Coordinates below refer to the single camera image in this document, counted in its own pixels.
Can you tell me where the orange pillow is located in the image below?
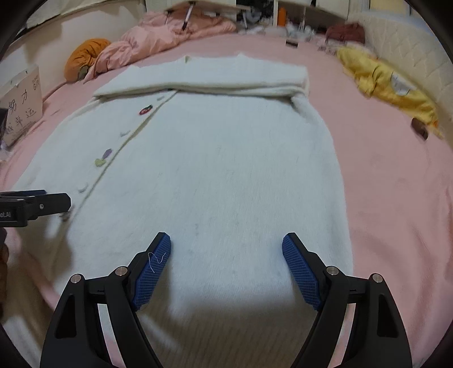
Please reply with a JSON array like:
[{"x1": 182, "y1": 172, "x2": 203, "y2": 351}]
[{"x1": 64, "y1": 38, "x2": 112, "y2": 83}]

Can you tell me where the white knit cardigan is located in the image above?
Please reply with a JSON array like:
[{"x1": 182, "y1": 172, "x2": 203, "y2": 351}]
[{"x1": 0, "y1": 53, "x2": 354, "y2": 368}]

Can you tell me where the cardboard box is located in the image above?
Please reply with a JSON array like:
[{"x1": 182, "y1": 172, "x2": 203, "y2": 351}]
[{"x1": 0, "y1": 64, "x2": 44, "y2": 147}]

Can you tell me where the yellow blanket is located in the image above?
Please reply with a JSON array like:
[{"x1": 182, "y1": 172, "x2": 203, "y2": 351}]
[{"x1": 336, "y1": 47, "x2": 445, "y2": 138}]

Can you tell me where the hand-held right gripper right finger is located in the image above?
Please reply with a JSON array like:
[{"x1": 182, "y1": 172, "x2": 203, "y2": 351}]
[{"x1": 282, "y1": 232, "x2": 414, "y2": 368}]

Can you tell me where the light pink garment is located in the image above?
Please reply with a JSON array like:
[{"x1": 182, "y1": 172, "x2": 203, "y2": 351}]
[{"x1": 317, "y1": 39, "x2": 340, "y2": 54}]

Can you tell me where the maroon cloth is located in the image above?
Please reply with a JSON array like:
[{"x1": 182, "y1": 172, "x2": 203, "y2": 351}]
[{"x1": 325, "y1": 23, "x2": 365, "y2": 44}]

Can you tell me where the cream quilted headboard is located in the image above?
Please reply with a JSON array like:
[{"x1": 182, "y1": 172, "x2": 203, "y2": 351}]
[{"x1": 349, "y1": 9, "x2": 453, "y2": 117}]

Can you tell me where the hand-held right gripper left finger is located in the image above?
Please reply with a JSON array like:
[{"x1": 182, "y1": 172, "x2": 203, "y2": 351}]
[{"x1": 40, "y1": 232, "x2": 172, "y2": 368}]

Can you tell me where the pink duvet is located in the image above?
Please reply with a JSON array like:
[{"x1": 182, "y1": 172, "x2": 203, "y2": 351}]
[{"x1": 83, "y1": 10, "x2": 238, "y2": 84}]

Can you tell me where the small brown object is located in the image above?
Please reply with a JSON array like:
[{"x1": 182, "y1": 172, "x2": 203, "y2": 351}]
[{"x1": 411, "y1": 118, "x2": 429, "y2": 140}]

